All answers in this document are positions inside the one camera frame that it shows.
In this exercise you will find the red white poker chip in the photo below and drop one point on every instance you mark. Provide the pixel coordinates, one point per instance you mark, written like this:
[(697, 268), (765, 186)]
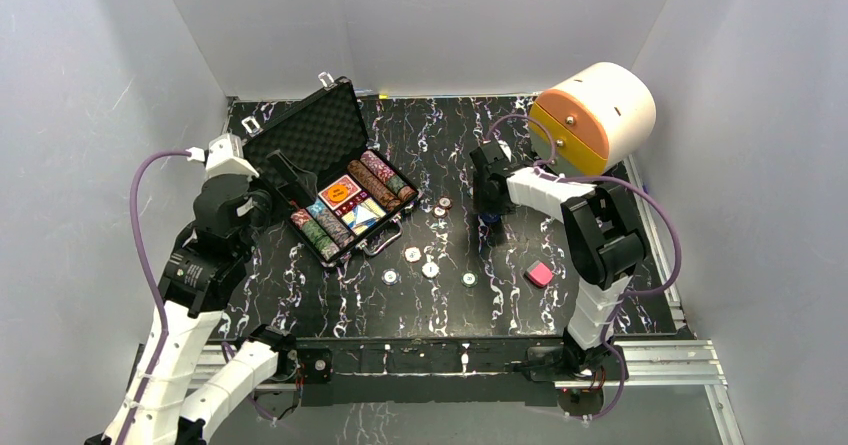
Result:
[(412, 254)]

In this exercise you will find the round orange yellow drawer cabinet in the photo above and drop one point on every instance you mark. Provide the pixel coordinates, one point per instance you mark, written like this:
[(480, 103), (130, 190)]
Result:
[(591, 121)]

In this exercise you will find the blue small blind button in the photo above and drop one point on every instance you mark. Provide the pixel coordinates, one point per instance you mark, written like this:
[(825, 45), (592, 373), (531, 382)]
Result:
[(490, 218)]

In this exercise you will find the grey white poker chip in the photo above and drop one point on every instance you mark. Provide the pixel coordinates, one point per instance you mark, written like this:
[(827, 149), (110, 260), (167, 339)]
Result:
[(430, 270)]

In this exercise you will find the blue playing card deck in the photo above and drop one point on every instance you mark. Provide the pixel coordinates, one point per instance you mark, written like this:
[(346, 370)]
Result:
[(364, 217)]

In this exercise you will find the pink dealer button block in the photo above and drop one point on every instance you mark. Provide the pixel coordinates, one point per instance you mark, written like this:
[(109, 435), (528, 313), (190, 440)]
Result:
[(539, 274)]

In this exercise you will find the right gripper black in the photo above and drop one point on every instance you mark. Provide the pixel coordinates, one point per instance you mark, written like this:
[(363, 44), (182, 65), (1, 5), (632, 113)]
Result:
[(481, 204)]

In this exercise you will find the red green chip row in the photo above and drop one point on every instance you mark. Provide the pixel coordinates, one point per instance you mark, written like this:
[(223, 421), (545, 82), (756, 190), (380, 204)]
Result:
[(315, 234)]

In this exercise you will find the black poker chip case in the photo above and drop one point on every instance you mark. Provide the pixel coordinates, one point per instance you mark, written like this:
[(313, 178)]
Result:
[(321, 133)]

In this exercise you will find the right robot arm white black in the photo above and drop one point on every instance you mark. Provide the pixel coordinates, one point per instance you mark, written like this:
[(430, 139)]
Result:
[(605, 243)]

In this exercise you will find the blue white poker chip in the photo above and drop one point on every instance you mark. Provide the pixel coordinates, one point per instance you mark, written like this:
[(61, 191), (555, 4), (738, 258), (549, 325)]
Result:
[(390, 277)]

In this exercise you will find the red playing card deck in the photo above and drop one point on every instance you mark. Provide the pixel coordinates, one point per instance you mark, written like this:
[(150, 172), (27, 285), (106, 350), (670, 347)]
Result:
[(339, 192)]

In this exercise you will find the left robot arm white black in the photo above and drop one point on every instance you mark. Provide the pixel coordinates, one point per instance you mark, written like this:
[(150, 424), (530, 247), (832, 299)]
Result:
[(208, 260)]

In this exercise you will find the dark red poker chip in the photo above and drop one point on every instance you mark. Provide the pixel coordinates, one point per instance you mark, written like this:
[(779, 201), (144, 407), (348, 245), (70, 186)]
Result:
[(446, 203)]

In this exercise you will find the blue orange chip row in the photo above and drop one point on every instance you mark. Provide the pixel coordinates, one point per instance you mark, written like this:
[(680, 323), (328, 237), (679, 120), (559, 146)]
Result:
[(334, 227)]

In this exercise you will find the purple green chip row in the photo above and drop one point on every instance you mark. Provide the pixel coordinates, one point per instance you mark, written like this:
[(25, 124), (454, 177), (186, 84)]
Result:
[(388, 177)]

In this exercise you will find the aluminium rail frame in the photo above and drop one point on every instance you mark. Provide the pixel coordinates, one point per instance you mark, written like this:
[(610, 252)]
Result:
[(648, 363)]

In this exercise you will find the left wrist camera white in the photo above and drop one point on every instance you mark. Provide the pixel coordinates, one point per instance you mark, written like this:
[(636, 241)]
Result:
[(223, 156)]

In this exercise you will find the brown chip row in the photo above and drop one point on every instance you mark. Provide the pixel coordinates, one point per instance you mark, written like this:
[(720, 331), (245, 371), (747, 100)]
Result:
[(380, 192)]

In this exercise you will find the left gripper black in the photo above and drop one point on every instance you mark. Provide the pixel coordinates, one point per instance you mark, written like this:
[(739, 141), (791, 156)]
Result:
[(263, 197)]

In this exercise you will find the red dice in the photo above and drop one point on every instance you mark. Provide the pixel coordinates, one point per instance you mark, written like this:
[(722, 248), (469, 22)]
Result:
[(351, 203)]

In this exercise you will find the green poker chip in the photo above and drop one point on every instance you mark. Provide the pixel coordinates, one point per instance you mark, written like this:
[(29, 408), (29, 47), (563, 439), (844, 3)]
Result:
[(469, 279)]

